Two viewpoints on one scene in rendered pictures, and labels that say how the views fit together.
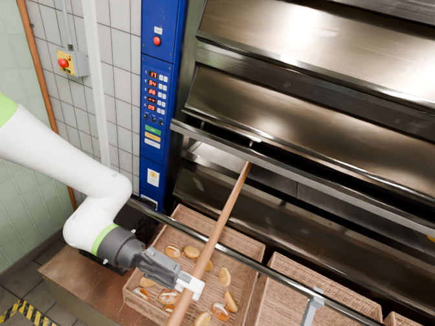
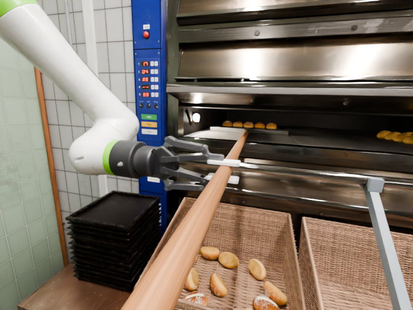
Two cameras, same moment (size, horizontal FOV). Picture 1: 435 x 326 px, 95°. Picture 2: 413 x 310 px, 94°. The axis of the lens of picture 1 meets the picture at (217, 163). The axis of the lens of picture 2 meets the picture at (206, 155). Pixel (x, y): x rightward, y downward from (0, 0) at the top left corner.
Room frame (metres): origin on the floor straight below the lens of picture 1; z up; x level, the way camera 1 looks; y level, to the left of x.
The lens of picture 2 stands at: (-0.16, 0.00, 1.32)
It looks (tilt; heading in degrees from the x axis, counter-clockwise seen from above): 13 degrees down; 2
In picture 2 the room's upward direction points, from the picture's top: 2 degrees clockwise
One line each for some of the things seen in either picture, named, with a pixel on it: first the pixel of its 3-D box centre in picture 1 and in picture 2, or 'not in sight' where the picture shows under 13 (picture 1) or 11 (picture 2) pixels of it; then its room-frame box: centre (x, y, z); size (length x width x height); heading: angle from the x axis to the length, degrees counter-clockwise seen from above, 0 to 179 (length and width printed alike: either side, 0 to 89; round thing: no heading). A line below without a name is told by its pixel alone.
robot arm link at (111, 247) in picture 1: (119, 244); (133, 158); (0.30, 0.20, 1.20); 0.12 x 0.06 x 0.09; 168
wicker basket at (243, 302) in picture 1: (199, 271); (225, 259); (0.53, -0.07, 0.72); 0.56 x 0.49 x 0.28; 78
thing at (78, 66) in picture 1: (72, 62); not in sight; (0.92, 0.79, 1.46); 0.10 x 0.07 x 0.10; 78
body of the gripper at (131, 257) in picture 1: (140, 258); (159, 162); (0.28, 0.13, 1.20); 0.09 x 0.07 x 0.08; 78
